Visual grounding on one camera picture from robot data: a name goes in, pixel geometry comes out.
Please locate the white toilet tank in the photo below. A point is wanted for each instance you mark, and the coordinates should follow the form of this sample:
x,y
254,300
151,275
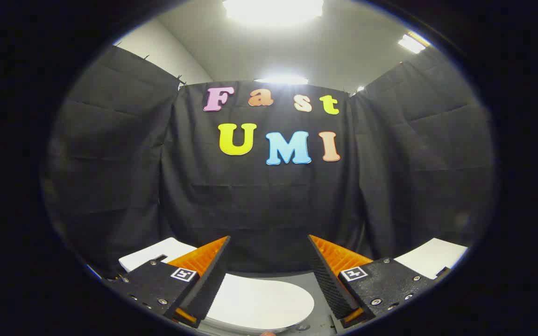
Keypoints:
x,y
157,252

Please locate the black backdrop cloth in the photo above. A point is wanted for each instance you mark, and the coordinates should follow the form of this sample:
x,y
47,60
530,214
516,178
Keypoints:
x,y
259,205

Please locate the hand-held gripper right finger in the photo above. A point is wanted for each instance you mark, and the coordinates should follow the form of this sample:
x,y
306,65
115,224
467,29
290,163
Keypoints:
x,y
327,282

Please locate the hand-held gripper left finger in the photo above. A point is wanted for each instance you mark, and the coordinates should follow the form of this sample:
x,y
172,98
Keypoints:
x,y
210,284

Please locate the long ceiling light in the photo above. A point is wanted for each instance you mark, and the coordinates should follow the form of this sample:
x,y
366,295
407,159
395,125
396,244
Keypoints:
x,y
282,80

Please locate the rectangular ceiling light panel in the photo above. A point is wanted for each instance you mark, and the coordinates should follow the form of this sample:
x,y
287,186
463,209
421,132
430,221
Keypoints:
x,y
411,44

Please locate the grey drawer cabinet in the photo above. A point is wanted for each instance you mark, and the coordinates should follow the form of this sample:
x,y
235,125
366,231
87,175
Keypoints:
x,y
432,256

